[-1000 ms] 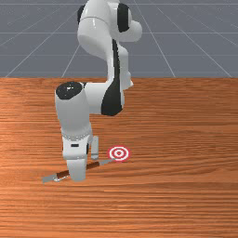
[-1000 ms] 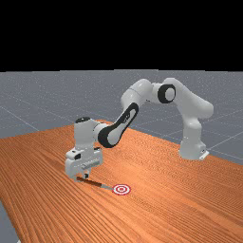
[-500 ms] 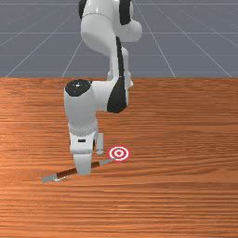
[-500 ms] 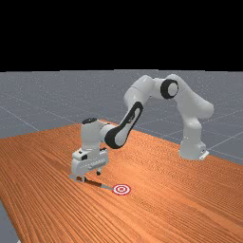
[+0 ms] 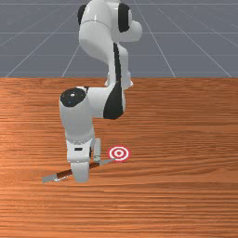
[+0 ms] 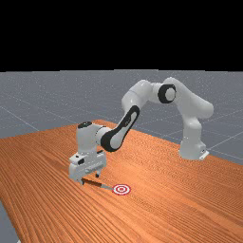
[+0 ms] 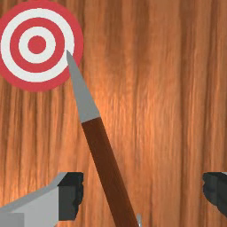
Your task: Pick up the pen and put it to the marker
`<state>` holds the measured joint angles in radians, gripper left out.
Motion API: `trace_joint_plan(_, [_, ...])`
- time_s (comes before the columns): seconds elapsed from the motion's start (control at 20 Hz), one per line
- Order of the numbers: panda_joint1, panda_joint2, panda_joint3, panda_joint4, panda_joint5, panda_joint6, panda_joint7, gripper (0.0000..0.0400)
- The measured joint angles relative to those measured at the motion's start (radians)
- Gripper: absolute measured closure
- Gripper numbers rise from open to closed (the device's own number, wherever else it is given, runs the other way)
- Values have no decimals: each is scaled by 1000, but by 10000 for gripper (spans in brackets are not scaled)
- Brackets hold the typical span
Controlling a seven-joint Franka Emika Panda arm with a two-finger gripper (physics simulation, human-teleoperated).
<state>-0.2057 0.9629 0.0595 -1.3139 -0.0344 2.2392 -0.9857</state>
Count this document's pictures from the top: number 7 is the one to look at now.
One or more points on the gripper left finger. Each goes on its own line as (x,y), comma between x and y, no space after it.
(44,201)

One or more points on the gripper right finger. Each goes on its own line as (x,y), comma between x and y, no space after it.
(217,189)

